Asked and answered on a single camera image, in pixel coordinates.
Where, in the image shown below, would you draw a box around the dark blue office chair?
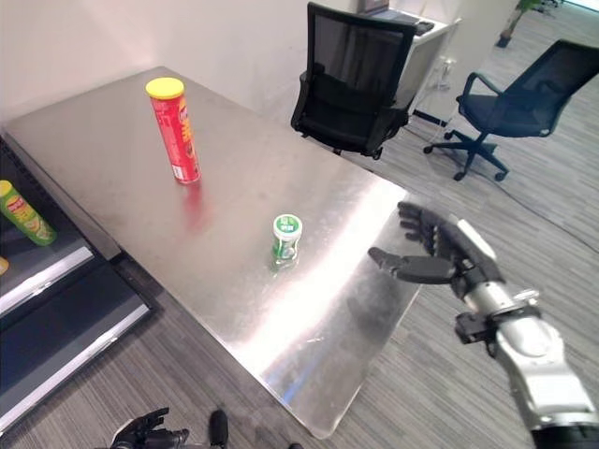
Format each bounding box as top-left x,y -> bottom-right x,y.
423,38 -> 599,182

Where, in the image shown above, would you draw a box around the green chips can yellow lid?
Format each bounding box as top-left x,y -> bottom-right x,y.
0,180 -> 58,247

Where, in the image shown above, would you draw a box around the red chips can yellow lid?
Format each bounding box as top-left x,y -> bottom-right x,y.
144,78 -> 202,186

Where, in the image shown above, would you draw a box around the black mesh office chair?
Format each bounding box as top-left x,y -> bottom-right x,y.
290,1 -> 418,161

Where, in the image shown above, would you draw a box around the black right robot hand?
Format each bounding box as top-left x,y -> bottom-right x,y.
368,201 -> 505,285

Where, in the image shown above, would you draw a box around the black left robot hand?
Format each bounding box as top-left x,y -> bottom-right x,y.
110,407 -> 191,449

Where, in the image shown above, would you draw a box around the green gum bottle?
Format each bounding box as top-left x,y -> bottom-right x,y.
270,212 -> 304,272

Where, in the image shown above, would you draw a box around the white desk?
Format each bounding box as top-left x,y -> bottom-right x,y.
387,7 -> 463,116

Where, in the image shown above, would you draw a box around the black metal shelf unit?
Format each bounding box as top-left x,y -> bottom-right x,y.
0,135 -> 158,434

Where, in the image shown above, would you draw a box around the potted plant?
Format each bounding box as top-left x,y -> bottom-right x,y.
495,0 -> 534,49

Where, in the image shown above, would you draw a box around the black robot foot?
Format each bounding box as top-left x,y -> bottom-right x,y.
208,409 -> 229,448

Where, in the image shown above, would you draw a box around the white power strip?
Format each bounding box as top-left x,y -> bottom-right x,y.
437,54 -> 458,91

